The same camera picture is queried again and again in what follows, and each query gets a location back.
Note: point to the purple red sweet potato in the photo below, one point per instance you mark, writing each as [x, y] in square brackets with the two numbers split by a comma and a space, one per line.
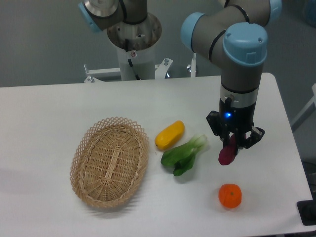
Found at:
[229, 152]

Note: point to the white frame at right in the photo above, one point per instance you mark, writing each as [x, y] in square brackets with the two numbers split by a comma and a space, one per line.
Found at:
[305, 112]

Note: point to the woven wicker oval basket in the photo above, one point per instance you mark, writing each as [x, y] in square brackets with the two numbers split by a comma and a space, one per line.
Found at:
[110, 162]

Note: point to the orange tangerine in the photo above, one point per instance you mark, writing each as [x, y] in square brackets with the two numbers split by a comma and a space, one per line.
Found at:
[230, 195]

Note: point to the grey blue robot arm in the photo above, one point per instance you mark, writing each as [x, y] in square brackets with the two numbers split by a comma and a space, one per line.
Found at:
[234, 39]

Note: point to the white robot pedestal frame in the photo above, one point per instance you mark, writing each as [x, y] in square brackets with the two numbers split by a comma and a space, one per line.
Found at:
[133, 65]

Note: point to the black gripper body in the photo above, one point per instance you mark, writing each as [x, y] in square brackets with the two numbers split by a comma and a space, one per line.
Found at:
[240, 118]

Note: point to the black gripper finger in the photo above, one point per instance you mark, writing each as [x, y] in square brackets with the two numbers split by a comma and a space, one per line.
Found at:
[225, 136]
[238, 139]

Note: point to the black device at table edge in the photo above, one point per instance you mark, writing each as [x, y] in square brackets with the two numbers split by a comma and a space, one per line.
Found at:
[307, 212]

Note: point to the green bok choy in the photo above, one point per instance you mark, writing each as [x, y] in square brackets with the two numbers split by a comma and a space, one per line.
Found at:
[182, 158]

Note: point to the yellow mango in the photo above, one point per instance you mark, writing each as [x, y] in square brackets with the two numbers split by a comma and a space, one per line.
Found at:
[170, 135]

